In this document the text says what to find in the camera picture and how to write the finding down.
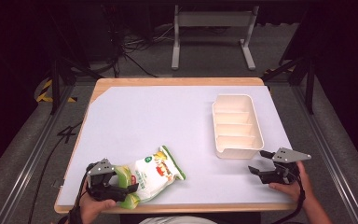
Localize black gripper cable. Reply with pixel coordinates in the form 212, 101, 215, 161
74, 161, 97, 216
271, 169, 308, 224

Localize white and green snack bag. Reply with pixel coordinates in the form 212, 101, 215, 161
114, 145, 187, 210

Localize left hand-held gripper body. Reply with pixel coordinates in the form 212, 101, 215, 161
86, 158, 128, 203

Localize person's right hand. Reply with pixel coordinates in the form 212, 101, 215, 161
268, 160, 315, 205

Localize white metal stand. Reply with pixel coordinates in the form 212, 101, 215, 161
171, 4, 260, 71

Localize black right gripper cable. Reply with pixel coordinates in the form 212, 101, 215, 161
271, 169, 308, 224

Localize white table mat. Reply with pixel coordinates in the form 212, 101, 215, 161
56, 85, 294, 207

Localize aluminium floor rail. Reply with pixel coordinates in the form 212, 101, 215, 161
0, 84, 76, 224
291, 84, 358, 224

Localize bundle of black floor cables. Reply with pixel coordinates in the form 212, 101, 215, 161
103, 4, 176, 79

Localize long black floor cable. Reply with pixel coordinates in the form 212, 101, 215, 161
27, 120, 85, 224

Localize black wrist strap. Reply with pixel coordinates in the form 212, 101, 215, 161
64, 206, 84, 224

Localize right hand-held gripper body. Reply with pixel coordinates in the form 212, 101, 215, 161
269, 147, 312, 185

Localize white divided plastic container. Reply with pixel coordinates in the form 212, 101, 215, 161
211, 93, 266, 160

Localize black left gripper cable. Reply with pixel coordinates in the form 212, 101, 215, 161
74, 161, 97, 216

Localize person's light clothing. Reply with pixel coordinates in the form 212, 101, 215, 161
139, 216, 219, 224

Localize person's left hand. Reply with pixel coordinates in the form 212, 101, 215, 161
79, 189, 117, 224

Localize black metal frame stand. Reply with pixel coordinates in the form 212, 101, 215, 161
262, 55, 317, 116

